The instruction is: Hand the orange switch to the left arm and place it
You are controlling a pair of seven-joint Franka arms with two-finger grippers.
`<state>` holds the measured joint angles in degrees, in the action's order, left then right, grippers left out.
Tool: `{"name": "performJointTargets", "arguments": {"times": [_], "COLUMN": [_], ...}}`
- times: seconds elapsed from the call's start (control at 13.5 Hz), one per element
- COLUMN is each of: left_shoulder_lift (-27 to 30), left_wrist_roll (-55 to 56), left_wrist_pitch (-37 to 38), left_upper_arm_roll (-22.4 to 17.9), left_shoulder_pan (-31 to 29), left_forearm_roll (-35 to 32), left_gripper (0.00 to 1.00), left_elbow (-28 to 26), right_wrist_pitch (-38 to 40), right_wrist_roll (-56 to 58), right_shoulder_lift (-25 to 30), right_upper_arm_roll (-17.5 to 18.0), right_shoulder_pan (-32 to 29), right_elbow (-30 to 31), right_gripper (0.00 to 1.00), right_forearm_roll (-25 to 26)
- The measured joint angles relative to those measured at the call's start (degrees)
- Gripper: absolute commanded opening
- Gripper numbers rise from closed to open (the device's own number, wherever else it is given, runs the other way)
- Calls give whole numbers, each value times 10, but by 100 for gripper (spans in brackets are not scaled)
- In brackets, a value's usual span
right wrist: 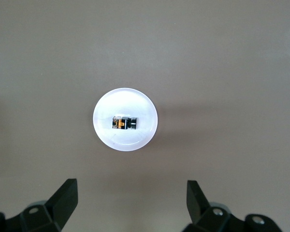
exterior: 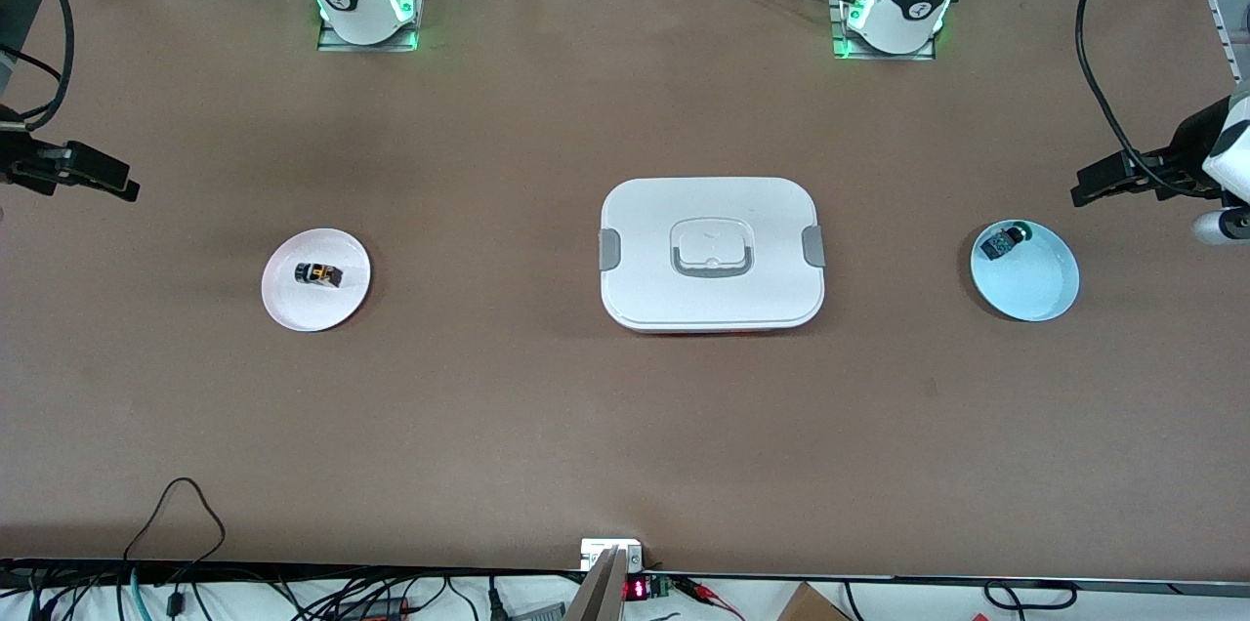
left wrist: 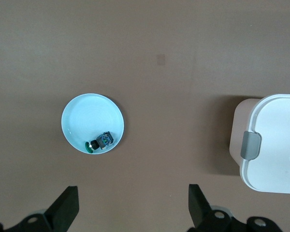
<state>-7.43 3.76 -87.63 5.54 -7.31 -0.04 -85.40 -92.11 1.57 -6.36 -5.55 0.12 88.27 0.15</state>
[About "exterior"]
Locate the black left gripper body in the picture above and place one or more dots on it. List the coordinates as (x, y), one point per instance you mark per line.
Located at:
(1180, 155)

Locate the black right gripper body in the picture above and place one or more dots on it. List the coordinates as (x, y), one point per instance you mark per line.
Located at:
(21, 158)

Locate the orange and black push-button switch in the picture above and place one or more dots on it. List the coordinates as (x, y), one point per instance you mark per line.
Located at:
(318, 274)

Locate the white box with grey latches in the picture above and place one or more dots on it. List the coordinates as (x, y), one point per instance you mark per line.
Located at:
(713, 294)

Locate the light blue round plate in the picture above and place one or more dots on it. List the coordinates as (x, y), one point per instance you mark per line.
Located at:
(1035, 284)

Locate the pale pink round plate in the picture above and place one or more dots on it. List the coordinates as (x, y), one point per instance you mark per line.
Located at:
(312, 304)

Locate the black power adapter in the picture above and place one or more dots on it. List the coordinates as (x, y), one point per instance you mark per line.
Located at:
(376, 609)

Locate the brown cardboard piece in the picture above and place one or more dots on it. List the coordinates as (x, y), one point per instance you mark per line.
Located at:
(811, 605)

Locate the red digit display module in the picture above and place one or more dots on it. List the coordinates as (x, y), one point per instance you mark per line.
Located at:
(637, 589)

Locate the blue switch with green button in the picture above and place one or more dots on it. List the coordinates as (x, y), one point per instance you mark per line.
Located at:
(998, 244)

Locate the aluminium frame profile with slots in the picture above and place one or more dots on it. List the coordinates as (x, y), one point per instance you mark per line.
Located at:
(1223, 25)

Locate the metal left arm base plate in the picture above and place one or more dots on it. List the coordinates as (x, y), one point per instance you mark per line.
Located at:
(884, 56)

